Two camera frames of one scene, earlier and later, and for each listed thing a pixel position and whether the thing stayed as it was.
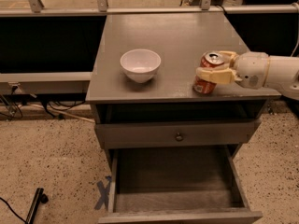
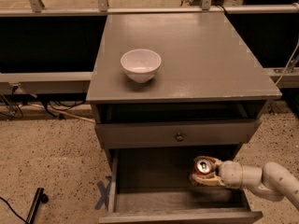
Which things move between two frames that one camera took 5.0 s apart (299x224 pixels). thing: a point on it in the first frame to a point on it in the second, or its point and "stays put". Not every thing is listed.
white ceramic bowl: (141, 64) stays put
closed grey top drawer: (177, 132) stays put
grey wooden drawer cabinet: (172, 149) stays put
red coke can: (208, 59) to (204, 167)
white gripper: (251, 68) to (231, 174)
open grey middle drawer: (192, 184) stays put
